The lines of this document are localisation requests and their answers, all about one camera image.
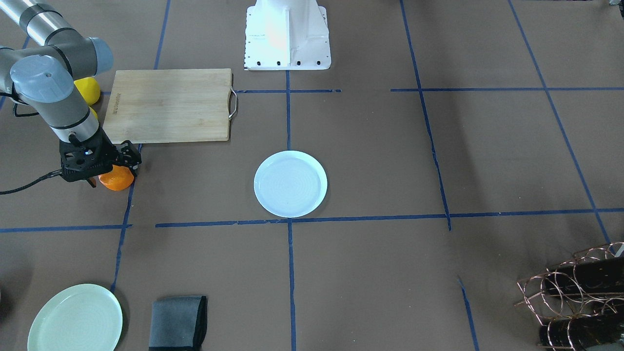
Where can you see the light green plate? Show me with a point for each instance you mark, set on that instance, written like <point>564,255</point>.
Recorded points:
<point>83,317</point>

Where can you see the wooden cutting board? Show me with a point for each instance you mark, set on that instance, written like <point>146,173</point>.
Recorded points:
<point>170,106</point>

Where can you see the orange fruit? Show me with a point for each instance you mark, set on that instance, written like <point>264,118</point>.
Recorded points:
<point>118,179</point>

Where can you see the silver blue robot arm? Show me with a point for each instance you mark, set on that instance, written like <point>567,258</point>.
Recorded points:
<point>44,78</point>

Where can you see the white camera stand column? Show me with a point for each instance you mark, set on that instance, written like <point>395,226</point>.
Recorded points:
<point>287,35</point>

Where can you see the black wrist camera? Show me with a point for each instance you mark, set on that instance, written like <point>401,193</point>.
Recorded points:
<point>128,156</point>

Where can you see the dark glass bottle lower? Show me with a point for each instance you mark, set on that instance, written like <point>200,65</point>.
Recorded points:
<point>583,333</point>

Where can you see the dark grey folded cloth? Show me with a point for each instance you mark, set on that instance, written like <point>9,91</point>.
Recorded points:
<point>178,323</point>

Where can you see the copper wire bottle rack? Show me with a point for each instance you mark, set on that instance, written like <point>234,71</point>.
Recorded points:
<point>546,308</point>

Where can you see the yellow lemon near board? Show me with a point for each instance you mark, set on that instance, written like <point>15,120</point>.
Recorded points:
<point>89,89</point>

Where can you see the light blue plate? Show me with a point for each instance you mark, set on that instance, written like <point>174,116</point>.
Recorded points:
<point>290,184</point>

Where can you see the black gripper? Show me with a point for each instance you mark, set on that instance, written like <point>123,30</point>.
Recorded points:
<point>127,155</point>

